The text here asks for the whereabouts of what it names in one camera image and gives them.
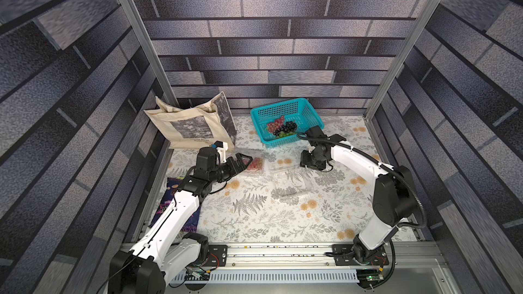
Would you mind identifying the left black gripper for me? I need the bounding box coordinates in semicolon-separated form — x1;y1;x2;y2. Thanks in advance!
208;153;253;185

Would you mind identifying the red grape bunch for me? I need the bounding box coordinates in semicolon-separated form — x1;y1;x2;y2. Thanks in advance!
247;157;265;172
267;116;285;134

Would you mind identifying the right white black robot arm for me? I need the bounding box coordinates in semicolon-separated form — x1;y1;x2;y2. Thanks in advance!
297;126;428;265

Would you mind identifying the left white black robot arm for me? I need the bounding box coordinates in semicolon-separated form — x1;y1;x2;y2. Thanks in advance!
98;142;253;293

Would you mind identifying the black grape bunch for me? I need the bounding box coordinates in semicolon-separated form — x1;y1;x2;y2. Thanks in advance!
273;121;298;137

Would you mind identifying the green grape bunch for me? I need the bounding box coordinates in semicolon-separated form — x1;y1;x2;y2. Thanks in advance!
279;132;296;138

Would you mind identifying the teal plastic basket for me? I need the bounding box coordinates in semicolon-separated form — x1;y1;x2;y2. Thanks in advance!
251;98;324;148

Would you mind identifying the beige canvas tote bag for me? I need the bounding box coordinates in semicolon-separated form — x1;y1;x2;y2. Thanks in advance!
144;92;237;150

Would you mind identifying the purple snack bag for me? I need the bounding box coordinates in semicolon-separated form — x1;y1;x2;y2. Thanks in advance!
148;177;202;234

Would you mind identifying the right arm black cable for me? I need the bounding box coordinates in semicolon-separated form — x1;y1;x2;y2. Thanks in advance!
296;132;428;287

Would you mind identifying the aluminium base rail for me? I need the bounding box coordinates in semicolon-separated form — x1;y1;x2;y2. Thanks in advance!
114;241;450;294

